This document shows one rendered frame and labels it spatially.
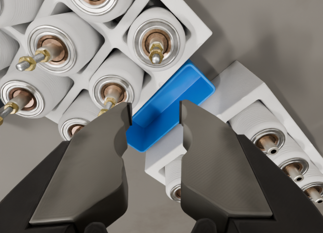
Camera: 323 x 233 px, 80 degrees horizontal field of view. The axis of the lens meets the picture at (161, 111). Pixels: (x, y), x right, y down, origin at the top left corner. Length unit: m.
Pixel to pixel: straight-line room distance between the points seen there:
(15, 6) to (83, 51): 0.11
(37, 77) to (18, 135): 0.49
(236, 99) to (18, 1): 0.45
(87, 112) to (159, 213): 0.78
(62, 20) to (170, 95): 0.39
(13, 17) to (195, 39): 0.30
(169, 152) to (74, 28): 0.36
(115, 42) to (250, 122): 0.33
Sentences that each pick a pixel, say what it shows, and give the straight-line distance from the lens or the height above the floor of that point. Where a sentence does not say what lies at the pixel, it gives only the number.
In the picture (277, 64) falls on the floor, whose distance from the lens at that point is 0.70.
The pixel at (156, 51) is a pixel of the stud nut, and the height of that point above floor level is 0.33.
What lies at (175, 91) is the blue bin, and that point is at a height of 0.00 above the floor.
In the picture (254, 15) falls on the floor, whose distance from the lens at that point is 0.63.
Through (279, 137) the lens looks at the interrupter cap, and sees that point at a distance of 0.48.
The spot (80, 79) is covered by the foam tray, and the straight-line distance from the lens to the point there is 0.45.
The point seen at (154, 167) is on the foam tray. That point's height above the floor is 0.18.
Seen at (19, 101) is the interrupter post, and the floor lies 0.27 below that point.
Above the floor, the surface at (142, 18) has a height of 0.25.
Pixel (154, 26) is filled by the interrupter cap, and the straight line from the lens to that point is 0.32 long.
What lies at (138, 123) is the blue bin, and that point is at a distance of 0.69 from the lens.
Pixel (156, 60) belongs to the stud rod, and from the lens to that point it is 0.24.
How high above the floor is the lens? 0.57
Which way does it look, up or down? 59 degrees down
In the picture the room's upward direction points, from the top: 178 degrees clockwise
